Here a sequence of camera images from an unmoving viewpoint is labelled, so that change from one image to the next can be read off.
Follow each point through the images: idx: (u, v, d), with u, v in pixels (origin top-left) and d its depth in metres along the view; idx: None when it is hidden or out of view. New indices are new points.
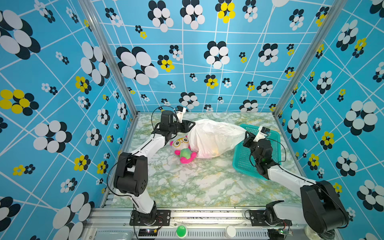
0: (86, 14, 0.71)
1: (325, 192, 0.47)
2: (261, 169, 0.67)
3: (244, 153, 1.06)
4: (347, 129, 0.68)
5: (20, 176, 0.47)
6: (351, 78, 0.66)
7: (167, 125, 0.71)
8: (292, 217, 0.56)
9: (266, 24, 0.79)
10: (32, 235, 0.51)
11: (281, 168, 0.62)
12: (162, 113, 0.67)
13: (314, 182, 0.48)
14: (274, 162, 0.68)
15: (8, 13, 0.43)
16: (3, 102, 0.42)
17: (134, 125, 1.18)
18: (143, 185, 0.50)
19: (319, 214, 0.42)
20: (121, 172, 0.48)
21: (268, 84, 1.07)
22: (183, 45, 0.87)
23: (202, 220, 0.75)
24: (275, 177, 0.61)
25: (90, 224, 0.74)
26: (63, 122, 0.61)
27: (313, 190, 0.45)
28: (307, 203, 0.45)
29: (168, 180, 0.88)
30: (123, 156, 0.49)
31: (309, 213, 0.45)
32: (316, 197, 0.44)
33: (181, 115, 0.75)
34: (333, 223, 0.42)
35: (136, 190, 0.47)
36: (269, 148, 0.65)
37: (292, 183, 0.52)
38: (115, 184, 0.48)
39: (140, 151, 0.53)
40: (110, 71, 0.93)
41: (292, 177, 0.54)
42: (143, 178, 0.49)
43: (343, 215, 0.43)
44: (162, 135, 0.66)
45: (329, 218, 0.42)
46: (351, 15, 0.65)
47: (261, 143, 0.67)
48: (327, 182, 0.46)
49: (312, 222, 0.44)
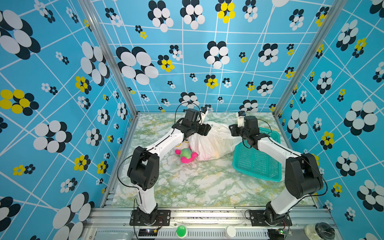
0: (86, 14, 0.71)
1: (307, 163, 0.51)
2: (251, 140, 0.70)
3: (244, 152, 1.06)
4: (347, 129, 0.68)
5: (20, 176, 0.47)
6: (350, 78, 0.66)
7: (190, 122, 0.70)
8: (286, 204, 0.58)
9: (266, 25, 0.79)
10: (32, 235, 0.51)
11: (270, 140, 0.65)
12: (188, 109, 0.69)
13: (299, 154, 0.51)
14: (264, 134, 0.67)
15: (8, 13, 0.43)
16: (3, 102, 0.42)
17: (134, 125, 1.18)
18: (152, 181, 0.51)
19: (299, 182, 0.47)
20: (134, 164, 0.51)
21: (268, 84, 1.07)
22: (183, 45, 0.87)
23: (202, 220, 0.75)
24: (264, 148, 0.64)
25: (90, 224, 0.75)
26: (64, 122, 0.61)
27: (297, 161, 0.48)
28: (289, 172, 0.49)
29: (168, 180, 0.88)
30: (139, 150, 0.51)
31: (290, 181, 0.50)
32: (298, 168, 0.48)
33: (204, 116, 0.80)
34: (308, 188, 0.47)
35: (144, 184, 0.49)
36: (254, 119, 0.71)
37: (279, 154, 0.56)
38: (128, 174, 0.52)
39: (154, 148, 0.53)
40: (110, 71, 0.93)
41: (280, 148, 0.57)
42: (154, 174, 0.50)
43: (318, 182, 0.48)
44: (181, 132, 0.64)
45: (306, 185, 0.47)
46: (351, 15, 0.65)
47: (247, 116, 0.75)
48: (311, 155, 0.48)
49: (290, 188, 0.50)
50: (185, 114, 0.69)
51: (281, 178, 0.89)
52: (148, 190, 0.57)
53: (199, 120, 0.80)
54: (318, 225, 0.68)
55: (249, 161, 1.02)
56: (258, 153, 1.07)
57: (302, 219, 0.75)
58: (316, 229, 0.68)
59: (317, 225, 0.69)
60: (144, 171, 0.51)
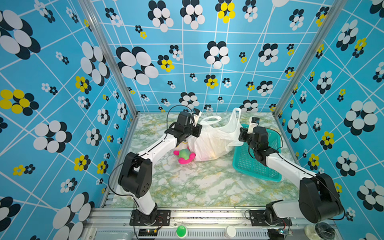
0: (86, 14, 0.71)
1: (323, 184, 0.47)
2: (259, 155, 0.66)
3: (244, 153, 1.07)
4: (347, 129, 0.68)
5: (20, 176, 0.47)
6: (350, 78, 0.66)
7: (183, 126, 0.69)
8: (289, 214, 0.57)
9: (266, 25, 0.79)
10: (32, 235, 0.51)
11: (280, 156, 0.61)
12: (180, 113, 0.68)
13: (314, 175, 0.48)
14: (273, 149, 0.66)
15: (8, 13, 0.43)
16: (3, 102, 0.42)
17: (134, 125, 1.18)
18: (145, 188, 0.49)
19: (315, 205, 0.43)
20: (126, 171, 0.48)
21: (268, 84, 1.07)
22: (183, 45, 0.87)
23: (202, 220, 0.75)
24: (273, 165, 0.60)
25: (90, 224, 0.75)
26: (63, 122, 0.61)
27: (312, 183, 0.44)
28: (304, 195, 0.45)
29: (168, 180, 0.88)
30: (130, 156, 0.49)
31: (305, 204, 0.45)
32: (314, 190, 0.44)
33: (197, 118, 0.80)
34: (327, 213, 0.43)
35: (137, 191, 0.47)
36: (264, 133, 0.66)
37: (291, 174, 0.52)
38: (119, 182, 0.49)
39: (147, 153, 0.51)
40: (110, 71, 0.93)
41: (292, 168, 0.53)
42: (146, 181, 0.48)
43: (337, 206, 0.44)
44: (174, 137, 0.63)
45: (324, 209, 0.43)
46: (351, 15, 0.65)
47: (256, 129, 0.69)
48: (327, 175, 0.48)
49: (307, 213, 0.45)
50: (178, 118, 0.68)
51: (281, 178, 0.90)
52: (144, 195, 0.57)
53: (192, 123, 0.78)
54: (318, 225, 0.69)
55: (249, 161, 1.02)
56: None
57: (302, 219, 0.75)
58: (316, 229, 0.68)
59: (317, 225, 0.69)
60: (136, 178, 0.49)
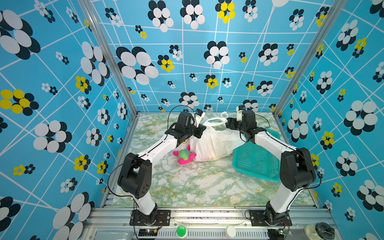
0: (86, 14, 0.71)
1: (301, 157, 0.53)
2: (249, 134, 0.71)
3: (244, 153, 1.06)
4: (347, 129, 0.68)
5: (20, 176, 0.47)
6: (350, 78, 0.66)
7: (183, 127, 0.68)
8: (283, 201, 0.59)
9: (266, 25, 0.79)
10: (32, 235, 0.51)
11: (267, 134, 0.66)
12: (180, 113, 0.67)
13: (294, 148, 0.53)
14: (261, 128, 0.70)
15: (8, 13, 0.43)
16: (3, 102, 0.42)
17: (134, 125, 1.18)
18: (144, 189, 0.49)
19: (293, 174, 0.49)
20: (125, 172, 0.48)
21: (268, 84, 1.07)
22: (183, 45, 0.87)
23: (202, 220, 0.75)
24: (261, 142, 0.66)
25: (90, 224, 0.75)
26: (63, 122, 0.61)
27: (291, 155, 0.50)
28: (284, 166, 0.51)
29: (168, 180, 0.88)
30: (130, 156, 0.49)
31: (285, 174, 0.52)
32: (292, 161, 0.49)
33: (200, 118, 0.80)
34: (301, 181, 0.49)
35: (136, 192, 0.47)
36: (251, 113, 0.72)
37: (275, 148, 0.58)
38: (118, 183, 0.49)
39: (147, 154, 0.51)
40: (110, 71, 0.93)
41: (276, 143, 0.59)
42: (145, 183, 0.48)
43: (311, 175, 0.50)
44: (174, 137, 0.63)
45: (299, 178, 0.49)
46: (351, 15, 0.65)
47: (245, 111, 0.76)
48: (305, 149, 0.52)
49: (285, 182, 0.52)
50: (178, 118, 0.67)
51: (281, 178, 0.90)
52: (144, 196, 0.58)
53: (193, 123, 0.76)
54: (318, 225, 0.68)
55: (249, 161, 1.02)
56: (258, 153, 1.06)
57: (302, 219, 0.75)
58: (316, 229, 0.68)
59: (317, 225, 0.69)
60: (136, 179, 0.49)
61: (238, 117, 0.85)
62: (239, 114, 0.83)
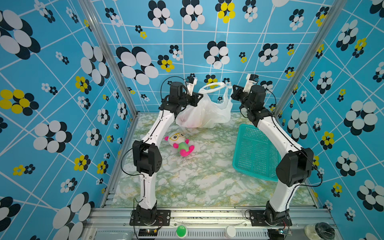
0: (86, 14, 0.71)
1: (304, 156, 0.52)
2: (253, 116, 0.65)
3: (244, 153, 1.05)
4: (347, 129, 0.68)
5: (20, 176, 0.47)
6: (350, 78, 0.66)
7: (177, 98, 0.68)
8: (282, 200, 0.60)
9: (266, 24, 0.79)
10: (32, 235, 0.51)
11: (272, 122, 0.60)
12: (171, 85, 0.66)
13: (299, 148, 0.51)
14: (267, 113, 0.64)
15: (8, 13, 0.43)
16: (3, 102, 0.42)
17: (134, 125, 1.18)
18: (158, 164, 0.58)
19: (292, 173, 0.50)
20: (137, 156, 0.55)
21: (268, 84, 1.07)
22: (183, 45, 0.87)
23: (202, 220, 0.75)
24: (264, 128, 0.61)
25: (90, 224, 0.75)
26: (63, 122, 0.61)
27: (295, 155, 0.49)
28: (284, 163, 0.51)
29: (168, 180, 0.88)
30: (136, 144, 0.54)
31: (282, 170, 0.52)
32: (295, 161, 0.48)
33: (191, 87, 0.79)
34: (297, 178, 0.51)
35: (153, 170, 0.56)
36: (262, 93, 0.61)
37: (279, 143, 0.55)
38: (135, 164, 0.57)
39: (151, 138, 0.56)
40: (110, 71, 0.93)
41: (281, 137, 0.55)
42: (158, 159, 0.56)
43: (306, 172, 0.51)
44: (171, 112, 0.64)
45: (295, 174, 0.50)
46: (351, 15, 0.65)
47: (254, 88, 0.63)
48: (309, 149, 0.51)
49: (279, 175, 0.55)
50: (170, 90, 0.66)
51: None
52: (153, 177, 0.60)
53: (186, 93, 0.75)
54: (318, 225, 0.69)
55: (249, 161, 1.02)
56: (258, 153, 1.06)
57: (302, 219, 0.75)
58: (316, 229, 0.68)
59: (317, 225, 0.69)
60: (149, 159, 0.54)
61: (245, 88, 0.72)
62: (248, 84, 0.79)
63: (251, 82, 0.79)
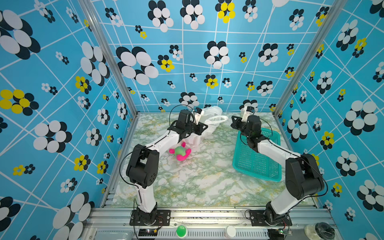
0: (86, 14, 0.71)
1: (307, 163, 0.51)
2: (252, 142, 0.71)
3: (244, 153, 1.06)
4: (347, 129, 0.68)
5: (20, 176, 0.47)
6: (350, 78, 0.66)
7: (184, 123, 0.73)
8: (286, 205, 0.58)
9: (266, 25, 0.79)
10: (32, 235, 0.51)
11: (270, 142, 0.66)
12: (180, 111, 0.72)
13: (299, 155, 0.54)
14: (264, 137, 0.71)
15: (8, 13, 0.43)
16: (3, 102, 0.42)
17: (134, 125, 1.18)
18: (152, 178, 0.52)
19: (299, 182, 0.47)
20: (134, 162, 0.51)
21: (268, 84, 1.07)
22: (183, 45, 0.87)
23: (202, 220, 0.75)
24: (264, 150, 0.64)
25: (90, 224, 0.75)
26: (63, 122, 0.61)
27: (296, 162, 0.48)
28: (289, 173, 0.49)
29: (168, 180, 0.88)
30: (138, 147, 0.52)
31: (290, 181, 0.50)
32: (298, 168, 0.48)
33: (199, 116, 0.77)
34: (309, 189, 0.47)
35: (144, 181, 0.50)
36: (258, 122, 0.69)
37: (279, 156, 0.56)
38: (127, 173, 0.52)
39: (154, 145, 0.55)
40: (110, 71, 0.93)
41: (280, 150, 0.57)
42: (153, 171, 0.51)
43: (318, 183, 0.48)
44: (176, 132, 0.67)
45: (306, 186, 0.47)
46: (351, 15, 0.65)
47: (251, 118, 0.71)
48: (311, 155, 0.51)
49: (292, 190, 0.50)
50: (179, 116, 0.72)
51: (281, 178, 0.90)
52: (148, 188, 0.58)
53: (193, 121, 0.81)
54: (318, 225, 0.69)
55: (249, 161, 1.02)
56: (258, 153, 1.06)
57: (302, 219, 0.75)
58: (316, 229, 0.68)
59: (317, 225, 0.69)
60: (144, 168, 0.52)
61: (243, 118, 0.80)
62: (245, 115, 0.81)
63: (248, 113, 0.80)
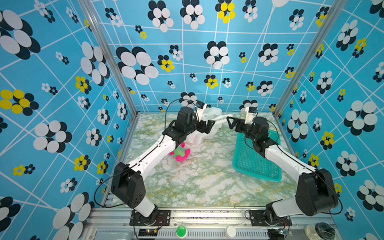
0: (86, 14, 0.71)
1: (321, 179, 0.47)
2: (259, 146, 0.66)
3: (244, 153, 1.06)
4: (347, 129, 0.68)
5: (20, 176, 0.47)
6: (350, 78, 0.66)
7: (183, 124, 0.60)
8: (290, 212, 0.56)
9: (266, 25, 0.79)
10: (32, 235, 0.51)
11: (279, 149, 0.60)
12: (180, 110, 0.59)
13: (313, 170, 0.48)
14: (272, 141, 0.66)
15: (8, 13, 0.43)
16: (3, 102, 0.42)
17: (134, 125, 1.18)
18: (138, 199, 0.47)
19: (312, 200, 0.43)
20: (116, 183, 0.45)
21: (268, 84, 1.07)
22: (183, 45, 0.87)
23: (202, 220, 0.75)
24: (272, 156, 0.60)
25: (90, 224, 0.75)
26: (63, 122, 0.61)
27: (311, 178, 0.44)
28: (302, 189, 0.45)
29: (168, 180, 0.88)
30: (120, 168, 0.45)
31: (302, 198, 0.46)
32: (312, 185, 0.44)
33: (201, 111, 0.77)
34: (322, 207, 0.44)
35: (129, 203, 0.44)
36: (265, 124, 0.64)
37: (291, 168, 0.51)
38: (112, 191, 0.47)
39: (138, 164, 0.47)
40: (110, 71, 0.93)
41: (291, 162, 0.52)
42: (138, 193, 0.45)
43: (332, 200, 0.44)
44: (172, 140, 0.56)
45: (319, 204, 0.44)
46: (351, 15, 0.65)
47: (257, 120, 0.66)
48: (326, 171, 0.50)
49: (303, 206, 0.47)
50: (178, 116, 0.59)
51: (281, 178, 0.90)
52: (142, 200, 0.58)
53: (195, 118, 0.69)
54: (318, 225, 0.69)
55: (249, 161, 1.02)
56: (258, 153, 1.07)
57: (302, 219, 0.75)
58: (316, 229, 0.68)
59: (317, 225, 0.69)
60: (127, 190, 0.44)
61: (246, 121, 0.75)
62: (249, 117, 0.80)
63: (251, 114, 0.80)
